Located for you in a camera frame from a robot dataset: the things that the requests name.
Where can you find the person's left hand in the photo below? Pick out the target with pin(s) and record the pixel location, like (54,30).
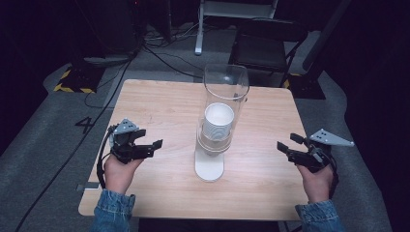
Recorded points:
(118,174)

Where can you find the white desk frame leg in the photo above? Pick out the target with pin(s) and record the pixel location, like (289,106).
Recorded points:
(199,35)

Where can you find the black chair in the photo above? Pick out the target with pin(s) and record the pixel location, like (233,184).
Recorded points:
(261,48)

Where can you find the grey tape strip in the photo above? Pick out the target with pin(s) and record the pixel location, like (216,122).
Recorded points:
(88,186)

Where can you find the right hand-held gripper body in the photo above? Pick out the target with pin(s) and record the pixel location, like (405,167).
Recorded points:
(317,151)

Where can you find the black yellow striped base plate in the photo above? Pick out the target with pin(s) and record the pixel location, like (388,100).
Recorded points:
(306,87)
(79,80)

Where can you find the grey flat stand base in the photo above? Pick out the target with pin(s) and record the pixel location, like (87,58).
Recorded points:
(106,60)

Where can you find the clear cup dispenser white base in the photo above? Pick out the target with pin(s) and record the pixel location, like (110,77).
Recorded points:
(209,168)

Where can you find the dark slanted stand pole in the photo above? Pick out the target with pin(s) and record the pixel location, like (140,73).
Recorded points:
(325,35)

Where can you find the person's right hand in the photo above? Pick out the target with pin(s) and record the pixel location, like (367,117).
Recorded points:
(317,185)

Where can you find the white paper cup stack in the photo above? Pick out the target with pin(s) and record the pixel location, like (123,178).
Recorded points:
(219,118)

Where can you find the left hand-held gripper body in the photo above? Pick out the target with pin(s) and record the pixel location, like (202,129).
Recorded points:
(124,146)

